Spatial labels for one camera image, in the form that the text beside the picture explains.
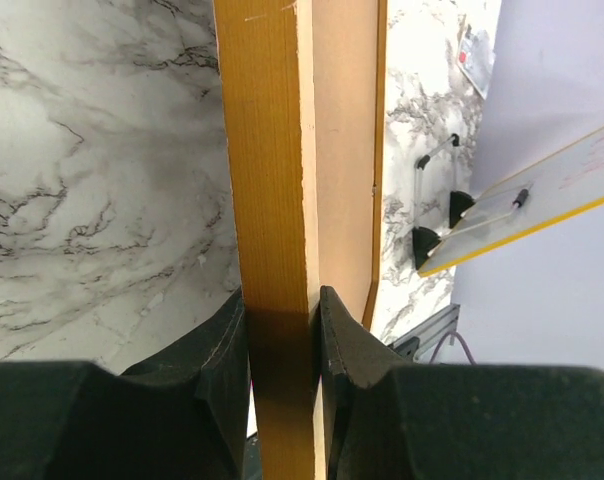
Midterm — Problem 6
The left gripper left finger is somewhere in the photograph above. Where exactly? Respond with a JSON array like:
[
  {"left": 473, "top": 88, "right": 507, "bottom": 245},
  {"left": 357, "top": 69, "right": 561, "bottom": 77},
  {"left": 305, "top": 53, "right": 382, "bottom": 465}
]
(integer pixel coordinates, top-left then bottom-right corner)
[{"left": 0, "top": 293, "right": 250, "bottom": 479}]

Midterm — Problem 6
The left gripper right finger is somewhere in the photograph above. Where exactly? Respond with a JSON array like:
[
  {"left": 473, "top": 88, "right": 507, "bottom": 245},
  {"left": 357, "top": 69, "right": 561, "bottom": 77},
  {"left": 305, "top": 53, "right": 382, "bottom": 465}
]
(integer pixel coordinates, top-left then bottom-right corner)
[{"left": 318, "top": 286, "right": 604, "bottom": 479}]

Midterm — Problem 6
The wooden picture frame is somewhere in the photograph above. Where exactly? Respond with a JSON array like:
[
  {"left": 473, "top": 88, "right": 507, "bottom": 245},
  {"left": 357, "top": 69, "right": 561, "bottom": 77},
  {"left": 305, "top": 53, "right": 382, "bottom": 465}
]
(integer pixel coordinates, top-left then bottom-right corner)
[{"left": 214, "top": 1, "right": 387, "bottom": 479}]

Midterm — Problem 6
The yellow rimmed whiteboard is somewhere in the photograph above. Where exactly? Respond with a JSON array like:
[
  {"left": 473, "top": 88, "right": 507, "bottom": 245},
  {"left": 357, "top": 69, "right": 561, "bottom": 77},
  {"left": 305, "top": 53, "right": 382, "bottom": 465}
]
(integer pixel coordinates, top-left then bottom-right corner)
[{"left": 412, "top": 126, "right": 604, "bottom": 277}]

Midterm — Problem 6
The small paper label card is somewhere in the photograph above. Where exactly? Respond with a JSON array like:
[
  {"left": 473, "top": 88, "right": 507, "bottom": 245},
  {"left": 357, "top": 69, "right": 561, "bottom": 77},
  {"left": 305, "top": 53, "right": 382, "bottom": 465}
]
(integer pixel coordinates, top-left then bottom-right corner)
[{"left": 458, "top": 25, "right": 495, "bottom": 100}]

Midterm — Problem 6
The aluminium rail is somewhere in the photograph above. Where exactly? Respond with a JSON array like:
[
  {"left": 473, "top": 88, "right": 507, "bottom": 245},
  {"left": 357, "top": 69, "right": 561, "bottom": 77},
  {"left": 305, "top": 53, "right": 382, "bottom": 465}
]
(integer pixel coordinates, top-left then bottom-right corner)
[{"left": 388, "top": 304, "right": 460, "bottom": 363}]

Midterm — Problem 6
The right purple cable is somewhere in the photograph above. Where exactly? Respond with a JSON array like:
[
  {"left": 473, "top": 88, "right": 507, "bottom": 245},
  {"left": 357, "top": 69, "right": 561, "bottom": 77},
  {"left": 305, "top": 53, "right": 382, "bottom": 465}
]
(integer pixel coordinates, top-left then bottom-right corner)
[{"left": 426, "top": 332, "right": 478, "bottom": 365}]

